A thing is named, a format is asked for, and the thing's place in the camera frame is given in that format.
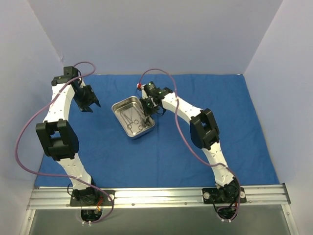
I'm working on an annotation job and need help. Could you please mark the stainless steel instrument tray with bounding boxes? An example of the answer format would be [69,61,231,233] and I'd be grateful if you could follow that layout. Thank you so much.
[112,96,155,139]

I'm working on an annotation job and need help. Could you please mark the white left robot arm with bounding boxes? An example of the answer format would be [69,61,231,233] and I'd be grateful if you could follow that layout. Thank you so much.
[36,73,101,205]

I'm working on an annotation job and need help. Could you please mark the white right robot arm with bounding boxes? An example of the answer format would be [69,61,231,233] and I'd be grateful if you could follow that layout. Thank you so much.
[137,84,240,202]

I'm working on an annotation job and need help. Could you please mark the steel surgical scissors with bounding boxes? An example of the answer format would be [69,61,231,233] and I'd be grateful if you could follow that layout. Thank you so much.
[136,109,151,131]

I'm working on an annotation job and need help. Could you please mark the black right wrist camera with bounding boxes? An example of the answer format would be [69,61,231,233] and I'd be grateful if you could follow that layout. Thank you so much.
[144,82,160,96]

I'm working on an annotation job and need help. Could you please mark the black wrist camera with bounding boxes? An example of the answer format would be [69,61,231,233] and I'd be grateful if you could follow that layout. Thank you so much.
[144,82,160,96]
[63,66,78,78]

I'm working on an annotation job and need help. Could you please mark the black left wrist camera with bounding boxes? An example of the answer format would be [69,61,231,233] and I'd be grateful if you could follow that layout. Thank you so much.
[63,66,78,78]

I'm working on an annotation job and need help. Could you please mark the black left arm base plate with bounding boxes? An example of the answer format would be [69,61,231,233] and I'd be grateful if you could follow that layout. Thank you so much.
[69,188,112,207]

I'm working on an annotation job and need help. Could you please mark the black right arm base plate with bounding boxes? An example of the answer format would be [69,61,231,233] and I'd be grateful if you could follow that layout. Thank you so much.
[201,186,247,204]

